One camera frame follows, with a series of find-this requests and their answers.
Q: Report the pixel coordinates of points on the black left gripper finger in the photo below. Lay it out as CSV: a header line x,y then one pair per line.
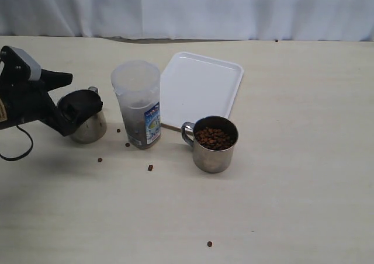
x,y
77,107
53,80

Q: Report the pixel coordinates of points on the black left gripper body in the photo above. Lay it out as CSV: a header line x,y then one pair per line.
x,y
24,101

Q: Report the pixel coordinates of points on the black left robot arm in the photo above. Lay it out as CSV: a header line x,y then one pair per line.
x,y
25,88

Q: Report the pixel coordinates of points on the clear plastic container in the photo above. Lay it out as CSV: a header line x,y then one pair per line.
x,y
136,85

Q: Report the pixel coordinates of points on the white plastic tray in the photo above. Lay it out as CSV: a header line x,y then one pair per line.
x,y
195,86

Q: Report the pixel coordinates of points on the right steel mug with kibble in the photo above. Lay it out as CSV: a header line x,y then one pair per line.
x,y
212,139

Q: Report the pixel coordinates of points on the white backdrop curtain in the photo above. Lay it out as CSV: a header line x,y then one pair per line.
x,y
344,20

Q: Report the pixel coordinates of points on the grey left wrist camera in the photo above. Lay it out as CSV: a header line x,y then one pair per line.
x,y
33,65

